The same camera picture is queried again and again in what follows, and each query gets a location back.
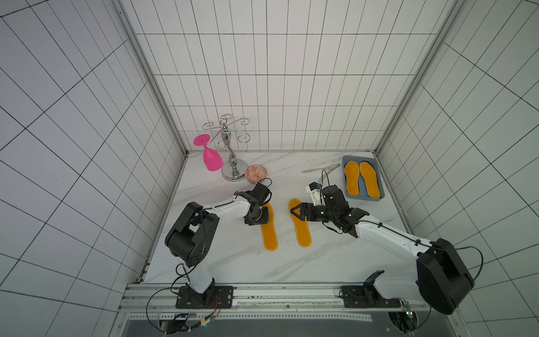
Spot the yellow insole bottom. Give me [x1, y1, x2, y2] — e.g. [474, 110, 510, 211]
[261, 204, 279, 251]

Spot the yellow insole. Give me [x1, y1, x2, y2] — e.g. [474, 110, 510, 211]
[261, 204, 279, 251]
[289, 199, 312, 248]
[359, 161, 381, 199]
[344, 161, 359, 196]

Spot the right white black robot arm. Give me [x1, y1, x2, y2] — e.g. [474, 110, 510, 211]
[289, 185, 475, 315]

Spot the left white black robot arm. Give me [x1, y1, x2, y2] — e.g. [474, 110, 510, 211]
[164, 182, 272, 296]

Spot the blue storage box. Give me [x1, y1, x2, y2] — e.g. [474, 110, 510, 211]
[342, 155, 385, 202]

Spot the silver metal glass rack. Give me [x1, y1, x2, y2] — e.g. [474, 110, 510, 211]
[202, 114, 251, 182]

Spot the pink plastic wine glass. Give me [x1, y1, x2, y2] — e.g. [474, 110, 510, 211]
[193, 134, 224, 172]

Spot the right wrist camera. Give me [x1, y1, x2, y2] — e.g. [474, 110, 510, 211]
[305, 182, 322, 206]

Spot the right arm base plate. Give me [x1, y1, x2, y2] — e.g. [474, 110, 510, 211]
[338, 285, 401, 309]

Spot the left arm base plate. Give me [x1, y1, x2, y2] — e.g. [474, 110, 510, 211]
[175, 285, 234, 309]

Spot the aluminium mounting rail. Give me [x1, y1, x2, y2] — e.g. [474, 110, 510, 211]
[119, 283, 437, 323]

